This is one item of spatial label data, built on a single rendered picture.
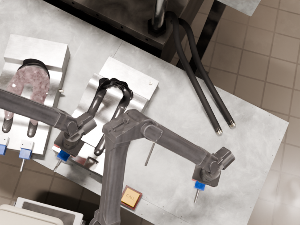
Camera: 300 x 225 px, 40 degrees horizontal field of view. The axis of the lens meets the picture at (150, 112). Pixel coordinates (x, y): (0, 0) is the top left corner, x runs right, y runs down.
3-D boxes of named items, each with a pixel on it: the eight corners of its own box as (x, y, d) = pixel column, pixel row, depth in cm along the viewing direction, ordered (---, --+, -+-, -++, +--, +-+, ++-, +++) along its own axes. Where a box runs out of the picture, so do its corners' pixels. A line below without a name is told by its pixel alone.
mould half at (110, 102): (106, 180, 177) (106, 176, 164) (54, 152, 179) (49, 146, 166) (158, 85, 192) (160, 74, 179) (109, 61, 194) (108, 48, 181)
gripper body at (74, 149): (61, 130, 158) (63, 123, 151) (85, 143, 158) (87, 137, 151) (52, 143, 155) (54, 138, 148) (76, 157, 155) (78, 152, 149)
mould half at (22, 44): (44, 156, 178) (39, 152, 168) (-15, 146, 178) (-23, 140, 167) (70, 54, 193) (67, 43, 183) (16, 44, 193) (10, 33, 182)
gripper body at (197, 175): (195, 163, 160) (198, 160, 152) (220, 171, 159) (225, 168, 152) (191, 179, 158) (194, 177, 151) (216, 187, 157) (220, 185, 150)
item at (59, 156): (58, 176, 163) (59, 173, 158) (47, 170, 162) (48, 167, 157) (75, 149, 168) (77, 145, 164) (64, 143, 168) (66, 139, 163)
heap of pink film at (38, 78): (41, 126, 176) (37, 121, 169) (0, 119, 176) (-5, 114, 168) (55, 72, 184) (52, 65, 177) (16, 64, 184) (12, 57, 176)
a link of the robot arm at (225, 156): (192, 154, 146) (209, 166, 140) (214, 133, 148) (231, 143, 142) (201, 172, 154) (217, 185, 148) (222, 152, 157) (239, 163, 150)
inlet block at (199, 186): (199, 205, 167) (202, 204, 161) (187, 201, 167) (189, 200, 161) (207, 174, 171) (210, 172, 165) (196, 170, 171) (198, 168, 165)
